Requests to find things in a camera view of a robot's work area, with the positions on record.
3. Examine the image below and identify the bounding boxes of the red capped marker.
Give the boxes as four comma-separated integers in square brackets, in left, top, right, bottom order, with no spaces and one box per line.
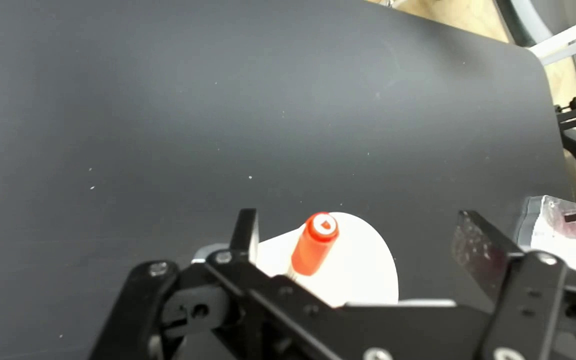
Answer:
[290,210,343,277]

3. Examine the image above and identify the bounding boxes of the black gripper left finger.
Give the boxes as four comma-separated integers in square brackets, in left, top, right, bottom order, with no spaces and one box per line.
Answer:
[88,205,339,360]

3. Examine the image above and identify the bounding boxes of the crumpled clear plastic bag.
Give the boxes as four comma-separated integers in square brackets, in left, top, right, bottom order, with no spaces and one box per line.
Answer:
[513,193,576,276]

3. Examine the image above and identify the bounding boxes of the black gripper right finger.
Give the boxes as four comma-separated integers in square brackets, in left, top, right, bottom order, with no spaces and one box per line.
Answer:
[451,208,570,360]

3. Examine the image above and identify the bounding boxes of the white paper cup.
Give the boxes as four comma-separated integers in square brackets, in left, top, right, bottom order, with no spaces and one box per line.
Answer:
[190,210,459,310]

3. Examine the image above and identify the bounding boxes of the white curved frame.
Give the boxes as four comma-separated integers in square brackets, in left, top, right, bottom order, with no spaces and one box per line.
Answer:
[496,0,576,67]

